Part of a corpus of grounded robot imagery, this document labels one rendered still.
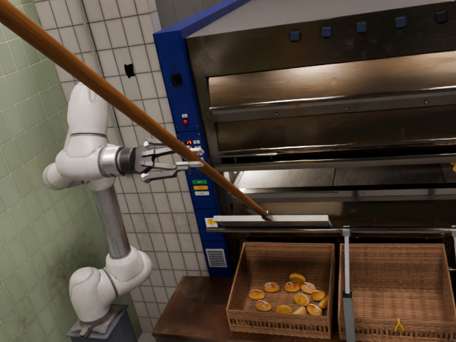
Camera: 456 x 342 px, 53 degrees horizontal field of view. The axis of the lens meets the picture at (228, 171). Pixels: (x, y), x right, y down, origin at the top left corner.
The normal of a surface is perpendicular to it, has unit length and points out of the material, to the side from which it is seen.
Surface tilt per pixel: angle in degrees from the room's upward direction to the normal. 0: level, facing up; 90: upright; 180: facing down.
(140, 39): 90
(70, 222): 90
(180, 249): 90
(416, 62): 70
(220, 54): 90
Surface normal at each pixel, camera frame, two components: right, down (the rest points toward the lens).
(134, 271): 0.67, 0.25
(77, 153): -0.26, -0.18
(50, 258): 0.95, -0.04
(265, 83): -0.31, 0.11
